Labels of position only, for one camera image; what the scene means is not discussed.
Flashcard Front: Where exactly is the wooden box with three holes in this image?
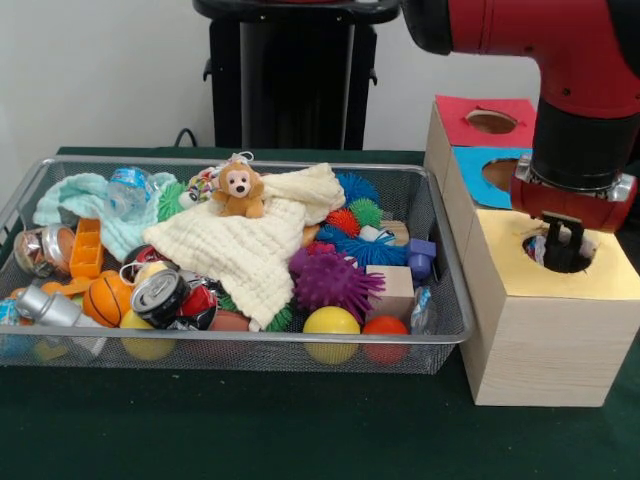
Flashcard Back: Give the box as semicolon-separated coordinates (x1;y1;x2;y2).
423;94;640;409

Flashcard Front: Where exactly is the clear plastic bottle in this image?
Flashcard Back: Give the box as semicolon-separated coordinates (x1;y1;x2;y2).
106;167;155;221

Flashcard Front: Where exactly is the dark green table cloth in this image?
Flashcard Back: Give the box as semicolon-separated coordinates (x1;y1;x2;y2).
0;145;640;480

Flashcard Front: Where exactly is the orange toy brick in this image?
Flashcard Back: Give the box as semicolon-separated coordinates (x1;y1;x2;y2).
69;218;105;280

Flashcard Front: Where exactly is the red ball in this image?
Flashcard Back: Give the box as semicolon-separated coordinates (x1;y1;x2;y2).
362;314;410;365

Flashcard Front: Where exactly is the orange toy basketball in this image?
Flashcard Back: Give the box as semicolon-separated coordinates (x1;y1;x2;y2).
82;273;134;329

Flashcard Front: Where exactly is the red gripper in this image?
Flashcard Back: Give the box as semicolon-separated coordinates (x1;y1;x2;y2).
509;181;639;273

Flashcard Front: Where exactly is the mint green cloth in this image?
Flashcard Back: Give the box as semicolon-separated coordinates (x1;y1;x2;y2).
33;172;179;261

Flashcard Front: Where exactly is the cloth with coloured dots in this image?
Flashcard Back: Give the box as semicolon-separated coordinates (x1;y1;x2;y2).
528;232;601;266

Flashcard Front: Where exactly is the yellow ball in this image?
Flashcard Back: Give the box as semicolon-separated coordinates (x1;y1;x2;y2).
302;305;362;365

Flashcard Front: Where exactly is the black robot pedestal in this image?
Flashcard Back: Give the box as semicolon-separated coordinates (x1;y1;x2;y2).
192;0;404;151

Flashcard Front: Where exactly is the cream waffle cloth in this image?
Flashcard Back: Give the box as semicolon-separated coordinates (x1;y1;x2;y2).
142;160;349;331

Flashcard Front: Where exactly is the silver mesh bin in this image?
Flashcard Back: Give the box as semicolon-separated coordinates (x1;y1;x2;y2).
0;155;476;375

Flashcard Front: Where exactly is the brown monkey plush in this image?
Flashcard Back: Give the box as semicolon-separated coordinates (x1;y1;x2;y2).
212;159;267;220

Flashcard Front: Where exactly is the purple spiky ball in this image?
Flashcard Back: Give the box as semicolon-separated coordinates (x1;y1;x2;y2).
289;247;387;314

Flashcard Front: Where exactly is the black soda can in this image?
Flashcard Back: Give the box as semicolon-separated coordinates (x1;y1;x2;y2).
129;269;192;330

